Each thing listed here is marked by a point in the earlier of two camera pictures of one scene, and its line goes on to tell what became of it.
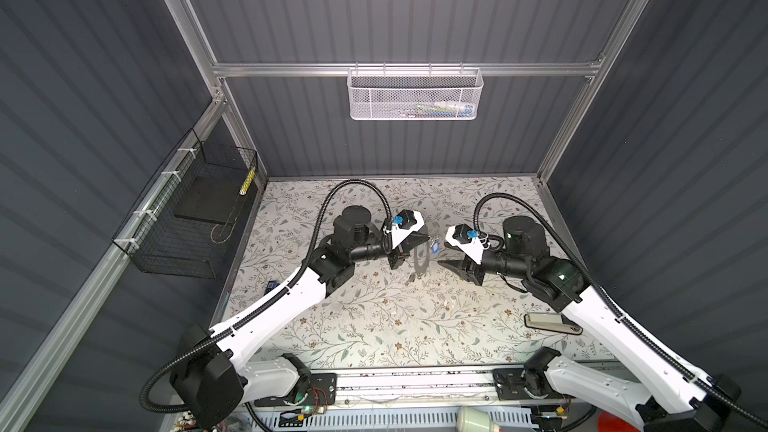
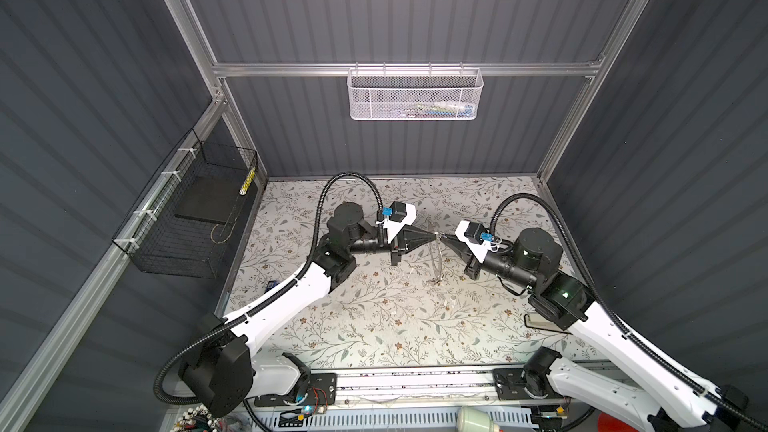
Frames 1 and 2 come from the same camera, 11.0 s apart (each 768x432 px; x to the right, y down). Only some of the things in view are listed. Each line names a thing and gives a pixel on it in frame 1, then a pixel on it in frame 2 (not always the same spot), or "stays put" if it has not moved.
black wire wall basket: (183, 222) stays put
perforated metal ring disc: (419, 268) -> (437, 259)
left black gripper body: (396, 255) stays put
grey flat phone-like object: (552, 321) stays put
